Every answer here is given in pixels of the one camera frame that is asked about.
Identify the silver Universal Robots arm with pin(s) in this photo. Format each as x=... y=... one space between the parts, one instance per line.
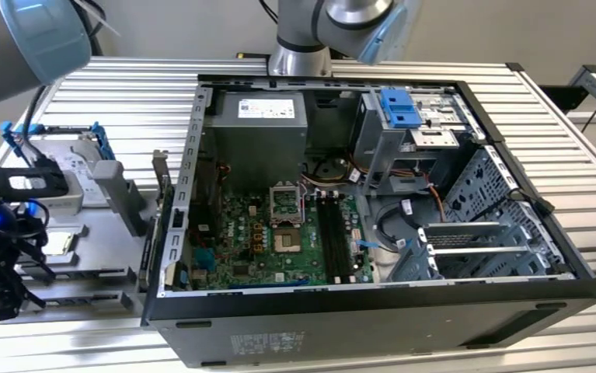
x=7 y=46

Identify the white-clip RAM slot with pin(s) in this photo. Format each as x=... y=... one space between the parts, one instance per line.
x=328 y=237
x=343 y=237

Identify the silver CPU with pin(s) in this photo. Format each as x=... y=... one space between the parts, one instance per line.
x=61 y=242

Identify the grey parts rack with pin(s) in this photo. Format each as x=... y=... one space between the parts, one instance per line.
x=105 y=233

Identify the hard disk in blue carrier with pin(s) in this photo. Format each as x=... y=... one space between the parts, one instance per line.
x=59 y=141

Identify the black case fan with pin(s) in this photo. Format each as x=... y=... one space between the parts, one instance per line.
x=205 y=194

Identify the blue expansion slot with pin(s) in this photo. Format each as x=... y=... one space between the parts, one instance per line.
x=276 y=283

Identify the CPU socket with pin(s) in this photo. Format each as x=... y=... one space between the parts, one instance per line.
x=288 y=240

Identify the grey power supply unit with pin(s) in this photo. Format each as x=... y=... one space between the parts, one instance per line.
x=256 y=155

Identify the white case label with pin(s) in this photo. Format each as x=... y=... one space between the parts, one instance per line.
x=267 y=342

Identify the green motherboard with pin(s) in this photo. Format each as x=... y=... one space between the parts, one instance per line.
x=298 y=258

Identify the white power supply label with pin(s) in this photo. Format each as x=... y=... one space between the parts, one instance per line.
x=267 y=109

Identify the black open PC case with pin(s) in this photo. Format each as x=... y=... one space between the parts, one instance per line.
x=328 y=330

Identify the round black speaker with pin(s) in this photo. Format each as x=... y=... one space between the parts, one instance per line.
x=328 y=169

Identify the black bar with yellow tip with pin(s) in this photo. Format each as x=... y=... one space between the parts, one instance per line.
x=251 y=56

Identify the grey metal drive cage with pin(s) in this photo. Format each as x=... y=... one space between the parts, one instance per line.
x=380 y=155

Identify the blue drive latch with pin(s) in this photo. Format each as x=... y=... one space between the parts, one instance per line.
x=399 y=107

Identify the grey metal disk bay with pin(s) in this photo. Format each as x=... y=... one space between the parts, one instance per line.
x=463 y=233

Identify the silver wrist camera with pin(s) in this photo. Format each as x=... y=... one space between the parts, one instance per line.
x=69 y=198

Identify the graphics card with silver bracket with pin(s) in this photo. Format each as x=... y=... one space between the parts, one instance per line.
x=160 y=167

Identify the black slanted post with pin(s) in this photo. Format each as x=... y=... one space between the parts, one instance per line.
x=96 y=48

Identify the black table bracket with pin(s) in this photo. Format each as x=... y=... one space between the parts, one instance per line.
x=562 y=97

